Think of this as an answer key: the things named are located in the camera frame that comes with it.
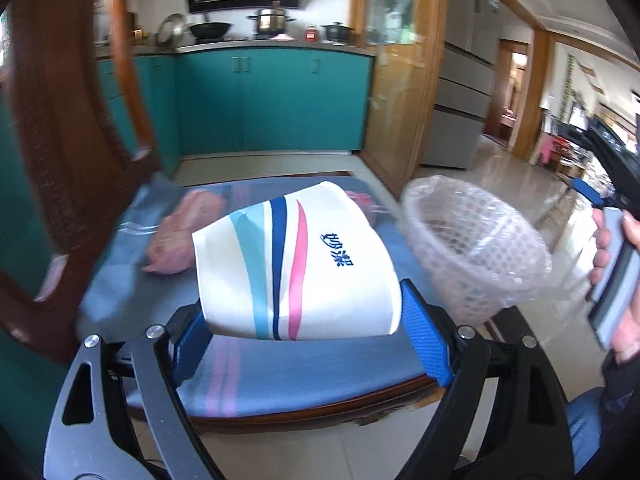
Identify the wooden door frame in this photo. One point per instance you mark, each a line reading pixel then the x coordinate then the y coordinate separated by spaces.
pixel 495 100

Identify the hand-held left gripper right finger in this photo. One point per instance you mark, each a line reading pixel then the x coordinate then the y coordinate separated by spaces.
pixel 425 335

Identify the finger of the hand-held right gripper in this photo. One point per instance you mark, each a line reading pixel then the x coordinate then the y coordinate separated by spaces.
pixel 587 191
pixel 620 165

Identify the black wok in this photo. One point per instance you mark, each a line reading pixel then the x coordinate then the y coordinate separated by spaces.
pixel 210 31

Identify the carved wooden chair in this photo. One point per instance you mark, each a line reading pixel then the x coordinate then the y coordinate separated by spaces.
pixel 60 135

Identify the clear plastic bin liner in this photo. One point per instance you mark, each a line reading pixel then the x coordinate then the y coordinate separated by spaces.
pixel 520 280

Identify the pink crumpled cloth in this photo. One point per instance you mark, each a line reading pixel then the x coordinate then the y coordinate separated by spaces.
pixel 175 240

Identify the white plastic lattice basket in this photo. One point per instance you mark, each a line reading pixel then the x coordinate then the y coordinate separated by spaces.
pixel 450 270

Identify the black lidded pot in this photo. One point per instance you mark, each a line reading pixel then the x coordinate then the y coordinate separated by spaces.
pixel 337 32

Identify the wooden framed glass door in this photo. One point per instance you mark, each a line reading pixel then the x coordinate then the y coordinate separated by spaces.
pixel 395 85

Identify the red jar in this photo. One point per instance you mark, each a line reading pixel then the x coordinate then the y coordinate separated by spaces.
pixel 312 34

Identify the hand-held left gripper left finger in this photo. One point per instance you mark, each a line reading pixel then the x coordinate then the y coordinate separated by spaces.
pixel 192 350

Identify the pink plastic bag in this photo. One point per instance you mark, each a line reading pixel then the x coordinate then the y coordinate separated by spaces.
pixel 367 207

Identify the person's leg in jeans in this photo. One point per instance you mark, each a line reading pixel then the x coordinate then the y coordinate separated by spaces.
pixel 590 435

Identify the person's right hand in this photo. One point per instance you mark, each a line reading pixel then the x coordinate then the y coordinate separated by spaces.
pixel 601 250

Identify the wide wooden archway frame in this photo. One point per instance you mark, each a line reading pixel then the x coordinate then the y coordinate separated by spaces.
pixel 537 85

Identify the person's right forearm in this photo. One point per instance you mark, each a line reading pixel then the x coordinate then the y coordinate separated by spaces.
pixel 622 385

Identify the teal kitchen cabinet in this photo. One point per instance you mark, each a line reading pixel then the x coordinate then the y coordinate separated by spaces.
pixel 280 105

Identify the striped white paper cup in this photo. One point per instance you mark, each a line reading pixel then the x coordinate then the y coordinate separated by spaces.
pixel 320 270

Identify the blue seat cushion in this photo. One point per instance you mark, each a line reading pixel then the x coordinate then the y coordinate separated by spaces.
pixel 300 370

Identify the grey refrigerator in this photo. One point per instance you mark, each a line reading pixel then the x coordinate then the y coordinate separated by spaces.
pixel 465 95

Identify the steel pan lid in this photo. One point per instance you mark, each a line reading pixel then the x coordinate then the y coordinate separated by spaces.
pixel 172 30

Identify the steel cooking pot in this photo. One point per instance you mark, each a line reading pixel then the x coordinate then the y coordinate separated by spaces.
pixel 271 22

